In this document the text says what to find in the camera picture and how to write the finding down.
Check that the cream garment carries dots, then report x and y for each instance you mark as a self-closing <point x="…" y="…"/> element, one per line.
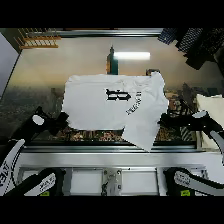
<point x="211" y="113"/>

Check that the blue checked garment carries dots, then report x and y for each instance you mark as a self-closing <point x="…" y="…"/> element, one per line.
<point x="167" y="35"/>

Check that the heap of clothes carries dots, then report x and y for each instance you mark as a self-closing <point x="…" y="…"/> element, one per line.
<point x="200" y="46"/>

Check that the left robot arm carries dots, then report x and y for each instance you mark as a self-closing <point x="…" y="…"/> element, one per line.
<point x="13" y="156"/>

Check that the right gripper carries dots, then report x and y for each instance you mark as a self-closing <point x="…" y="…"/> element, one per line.
<point x="171" y="120"/>

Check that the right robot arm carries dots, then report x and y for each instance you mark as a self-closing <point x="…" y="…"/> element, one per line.
<point x="203" y="120"/>

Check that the silver frame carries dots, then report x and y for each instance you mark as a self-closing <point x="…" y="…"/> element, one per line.
<point x="100" y="156"/>

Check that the brown clothes hanger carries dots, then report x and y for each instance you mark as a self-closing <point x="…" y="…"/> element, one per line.
<point x="40" y="33"/>
<point x="36" y="44"/>

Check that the white T-shirt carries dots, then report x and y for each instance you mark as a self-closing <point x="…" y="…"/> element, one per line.
<point x="95" y="103"/>

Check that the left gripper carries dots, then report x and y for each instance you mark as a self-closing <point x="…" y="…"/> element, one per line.
<point x="59" y="122"/>

